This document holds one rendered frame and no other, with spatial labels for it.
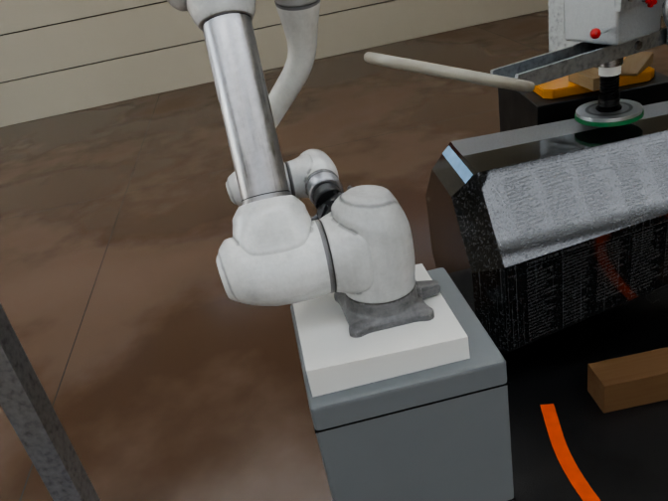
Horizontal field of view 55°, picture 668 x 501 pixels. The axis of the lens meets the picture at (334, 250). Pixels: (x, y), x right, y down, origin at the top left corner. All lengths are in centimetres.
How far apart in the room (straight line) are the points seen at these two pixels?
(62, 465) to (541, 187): 165
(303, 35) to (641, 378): 153
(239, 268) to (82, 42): 718
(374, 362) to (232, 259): 34
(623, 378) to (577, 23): 116
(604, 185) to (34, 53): 716
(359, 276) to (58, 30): 730
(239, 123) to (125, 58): 699
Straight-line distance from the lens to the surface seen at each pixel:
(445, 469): 146
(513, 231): 208
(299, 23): 146
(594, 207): 219
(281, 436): 241
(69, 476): 205
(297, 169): 167
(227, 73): 132
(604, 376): 232
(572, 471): 217
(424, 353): 128
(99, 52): 829
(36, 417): 192
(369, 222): 123
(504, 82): 173
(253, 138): 128
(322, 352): 129
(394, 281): 129
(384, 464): 140
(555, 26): 318
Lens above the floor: 164
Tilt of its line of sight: 28 degrees down
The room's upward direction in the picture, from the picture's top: 11 degrees counter-clockwise
